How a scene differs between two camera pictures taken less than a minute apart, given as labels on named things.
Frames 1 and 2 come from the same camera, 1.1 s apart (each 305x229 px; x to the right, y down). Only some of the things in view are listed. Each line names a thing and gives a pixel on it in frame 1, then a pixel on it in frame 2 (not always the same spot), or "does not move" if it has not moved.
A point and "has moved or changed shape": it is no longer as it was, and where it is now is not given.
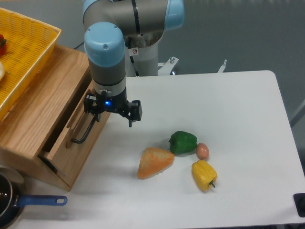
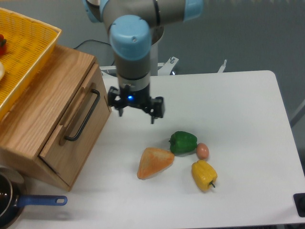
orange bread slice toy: [153, 161] does not move
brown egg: [202, 150] does not move
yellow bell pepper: [203, 174] does not move
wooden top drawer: [71, 142] has moved or changed shape
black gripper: [118, 104] to [140, 98]
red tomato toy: [3, 45] does not move
